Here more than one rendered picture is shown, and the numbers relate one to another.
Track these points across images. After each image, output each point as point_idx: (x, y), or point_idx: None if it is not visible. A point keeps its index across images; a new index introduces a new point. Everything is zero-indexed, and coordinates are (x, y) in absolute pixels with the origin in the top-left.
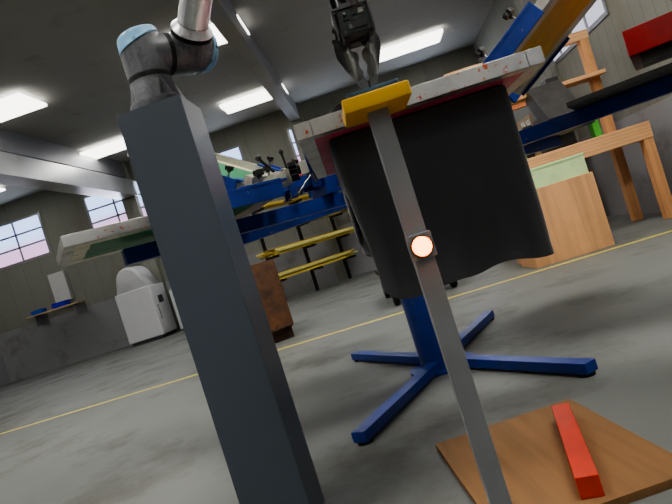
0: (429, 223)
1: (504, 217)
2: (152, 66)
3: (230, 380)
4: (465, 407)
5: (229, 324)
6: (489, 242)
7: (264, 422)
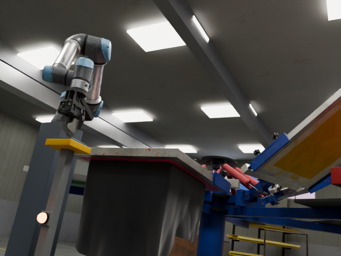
0: (107, 219)
1: (142, 234)
2: None
3: (14, 255)
4: None
5: (27, 228)
6: (129, 244)
7: None
